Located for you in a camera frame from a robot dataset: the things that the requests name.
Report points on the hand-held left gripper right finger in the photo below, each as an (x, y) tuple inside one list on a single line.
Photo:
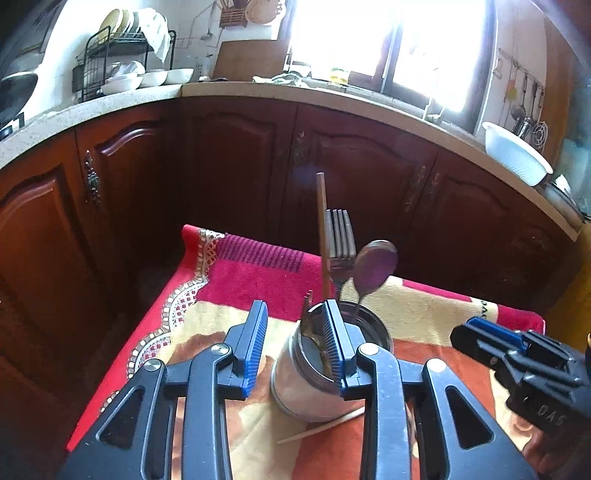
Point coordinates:
[(332, 346)]

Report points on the metal fork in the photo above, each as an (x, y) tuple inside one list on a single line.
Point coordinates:
[(339, 240)]

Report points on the wall chopstick holder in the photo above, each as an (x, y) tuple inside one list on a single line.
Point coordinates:
[(231, 16)]

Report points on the metal faucet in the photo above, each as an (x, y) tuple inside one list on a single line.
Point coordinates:
[(433, 110)]

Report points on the yellow sponge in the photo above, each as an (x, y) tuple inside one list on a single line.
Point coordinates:
[(339, 74)]

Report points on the dark range hood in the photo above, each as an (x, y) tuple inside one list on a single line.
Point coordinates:
[(23, 32)]

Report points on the red printed blanket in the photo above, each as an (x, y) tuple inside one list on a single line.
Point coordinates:
[(258, 267)]

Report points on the wooden cutting board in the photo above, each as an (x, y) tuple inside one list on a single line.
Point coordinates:
[(249, 60)]

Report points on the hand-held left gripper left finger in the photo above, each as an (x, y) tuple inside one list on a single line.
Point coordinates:
[(256, 350)]

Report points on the bright kitchen window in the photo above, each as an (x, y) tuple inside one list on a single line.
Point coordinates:
[(415, 46)]

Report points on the dark wooden chopstick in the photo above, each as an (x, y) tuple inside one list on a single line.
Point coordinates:
[(322, 221)]

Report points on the brown wooden cabinet door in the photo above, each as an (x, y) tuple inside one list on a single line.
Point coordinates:
[(138, 194), (240, 175), (41, 258), (485, 240), (369, 166)]

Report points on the white bowl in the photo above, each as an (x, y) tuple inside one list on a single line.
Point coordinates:
[(128, 68), (179, 76), (153, 78), (121, 84)]

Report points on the stone kitchen countertop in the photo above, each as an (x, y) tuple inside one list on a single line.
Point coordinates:
[(231, 90)]

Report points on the yellow hanging tool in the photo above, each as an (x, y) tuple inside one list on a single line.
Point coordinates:
[(511, 90)]

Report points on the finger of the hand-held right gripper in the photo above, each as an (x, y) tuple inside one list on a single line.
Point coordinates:
[(471, 341), (496, 330)]

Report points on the metal spoon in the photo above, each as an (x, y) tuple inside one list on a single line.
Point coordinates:
[(376, 265)]

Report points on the metal bowl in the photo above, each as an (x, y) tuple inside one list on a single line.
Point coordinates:
[(565, 198)]

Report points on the hanging small ladle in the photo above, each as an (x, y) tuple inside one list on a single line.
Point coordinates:
[(207, 33)]

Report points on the white cloth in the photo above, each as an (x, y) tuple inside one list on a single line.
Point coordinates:
[(154, 32)]

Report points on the metal utensil holder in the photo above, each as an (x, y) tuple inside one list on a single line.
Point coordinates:
[(295, 383)]

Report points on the gas stove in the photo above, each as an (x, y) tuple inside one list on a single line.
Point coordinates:
[(11, 127)]

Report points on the black wok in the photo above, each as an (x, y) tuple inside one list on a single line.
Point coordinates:
[(16, 92)]

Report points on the hanging metal ladle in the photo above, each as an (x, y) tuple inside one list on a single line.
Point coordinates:
[(518, 110)]

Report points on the person's right hand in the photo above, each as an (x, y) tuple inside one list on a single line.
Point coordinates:
[(538, 454)]

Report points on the woven bamboo basket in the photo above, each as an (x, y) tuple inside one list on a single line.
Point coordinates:
[(265, 10)]

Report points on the crumpled dishcloth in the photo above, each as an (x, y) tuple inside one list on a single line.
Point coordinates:
[(281, 78)]

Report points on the stack of plates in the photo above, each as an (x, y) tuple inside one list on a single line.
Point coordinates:
[(117, 21)]

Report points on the white plastic basin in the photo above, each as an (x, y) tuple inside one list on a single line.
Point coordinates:
[(512, 152)]

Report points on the light wooden chopstick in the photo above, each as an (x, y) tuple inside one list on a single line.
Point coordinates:
[(323, 427)]

